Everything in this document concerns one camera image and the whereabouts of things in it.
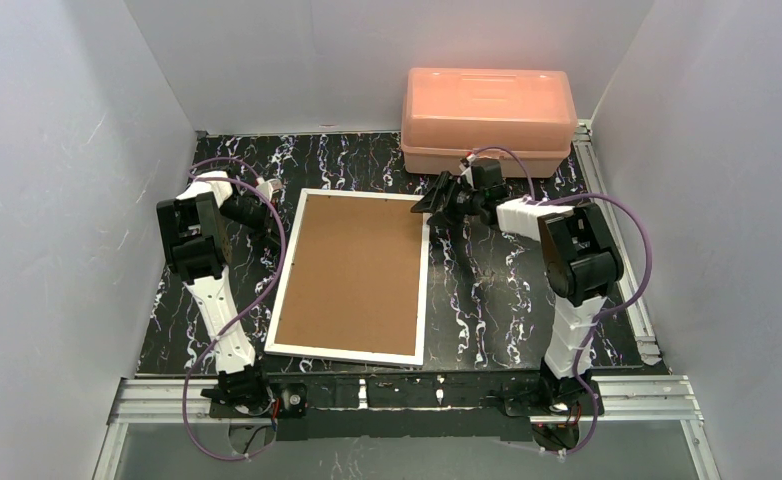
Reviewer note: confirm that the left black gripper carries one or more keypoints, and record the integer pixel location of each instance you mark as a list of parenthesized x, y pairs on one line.
[(262, 216)]

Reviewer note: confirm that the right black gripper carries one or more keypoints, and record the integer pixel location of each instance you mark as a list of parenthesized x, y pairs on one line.
[(445, 198)]

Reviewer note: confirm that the brown backing board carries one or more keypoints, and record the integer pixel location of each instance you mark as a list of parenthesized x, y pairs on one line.
[(351, 272)]

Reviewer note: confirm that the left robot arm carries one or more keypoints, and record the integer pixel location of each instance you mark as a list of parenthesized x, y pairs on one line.
[(197, 249)]

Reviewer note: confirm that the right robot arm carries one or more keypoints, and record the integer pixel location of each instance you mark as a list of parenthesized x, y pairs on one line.
[(581, 260)]

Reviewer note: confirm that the pink plastic storage box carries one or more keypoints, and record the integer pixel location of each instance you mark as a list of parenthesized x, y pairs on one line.
[(524, 118)]

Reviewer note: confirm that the aluminium rail base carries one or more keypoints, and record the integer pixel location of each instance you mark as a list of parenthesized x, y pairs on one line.
[(410, 404)]

